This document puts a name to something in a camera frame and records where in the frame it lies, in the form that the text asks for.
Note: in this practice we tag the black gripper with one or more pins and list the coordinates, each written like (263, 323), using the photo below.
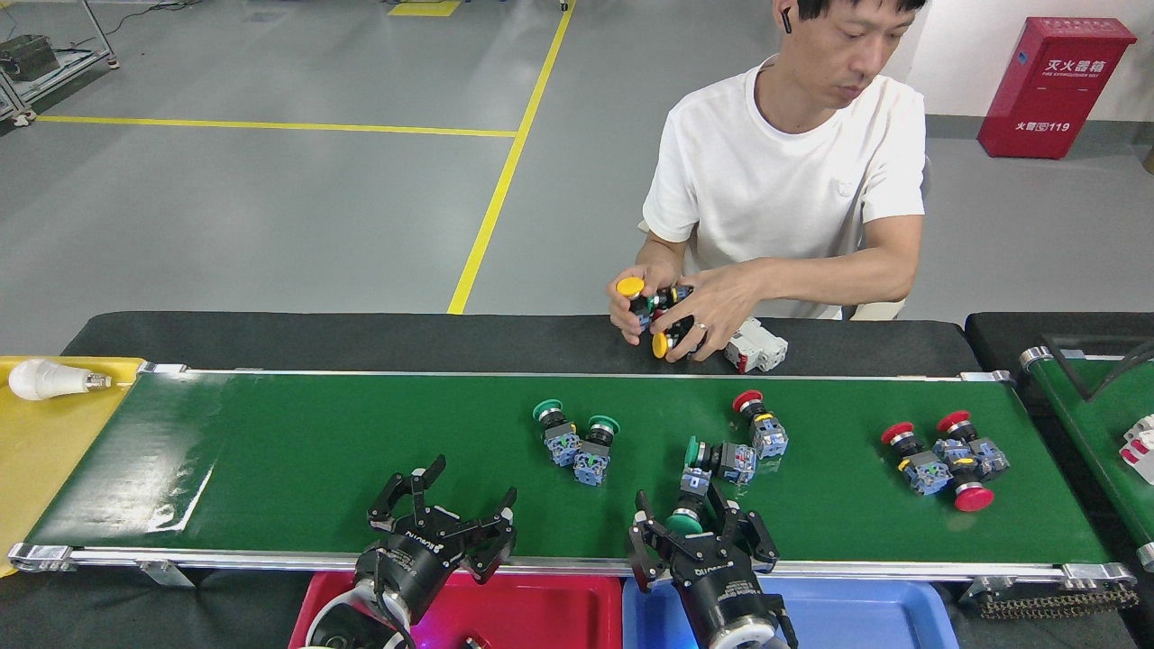
(721, 590)
(406, 568)

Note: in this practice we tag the green push button switch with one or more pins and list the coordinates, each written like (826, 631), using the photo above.
(694, 484)
(591, 467)
(563, 444)
(737, 461)

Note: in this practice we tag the yellow push button switch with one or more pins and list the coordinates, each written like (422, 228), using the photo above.
(629, 287)
(660, 345)

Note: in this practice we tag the white circuit breaker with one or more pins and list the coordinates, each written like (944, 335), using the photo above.
(1140, 446)
(762, 347)

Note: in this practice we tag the person's left forearm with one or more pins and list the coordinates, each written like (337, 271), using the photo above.
(838, 275)

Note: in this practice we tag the person's right forearm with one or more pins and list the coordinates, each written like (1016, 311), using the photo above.
(665, 252)

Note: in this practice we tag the wide green conveyor belt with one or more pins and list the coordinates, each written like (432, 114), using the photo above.
(315, 451)

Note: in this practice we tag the green feeder conveyor belt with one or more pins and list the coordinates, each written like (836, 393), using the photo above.
(1095, 433)

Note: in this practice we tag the yellow plastic tray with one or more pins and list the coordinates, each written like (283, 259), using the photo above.
(45, 469)

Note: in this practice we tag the person's left hand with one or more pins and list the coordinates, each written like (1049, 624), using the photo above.
(712, 311)

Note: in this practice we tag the person's right hand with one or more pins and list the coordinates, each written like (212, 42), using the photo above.
(627, 315)

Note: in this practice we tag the red plastic bin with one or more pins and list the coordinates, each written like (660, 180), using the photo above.
(541, 617)

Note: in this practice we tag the blue plastic bin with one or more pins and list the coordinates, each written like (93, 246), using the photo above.
(856, 622)

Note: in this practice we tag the person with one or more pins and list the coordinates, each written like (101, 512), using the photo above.
(793, 180)

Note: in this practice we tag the white light bulb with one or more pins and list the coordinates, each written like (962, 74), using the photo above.
(41, 379)

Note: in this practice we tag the red fire extinguisher cabinet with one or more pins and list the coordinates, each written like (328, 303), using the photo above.
(1055, 90)

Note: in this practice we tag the metal shelf cart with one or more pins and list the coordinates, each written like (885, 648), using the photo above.
(72, 63)

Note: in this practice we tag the dark grey equipment box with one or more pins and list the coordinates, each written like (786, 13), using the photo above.
(27, 56)

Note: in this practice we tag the black triangular guide frame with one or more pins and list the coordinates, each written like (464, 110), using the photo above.
(1095, 394)

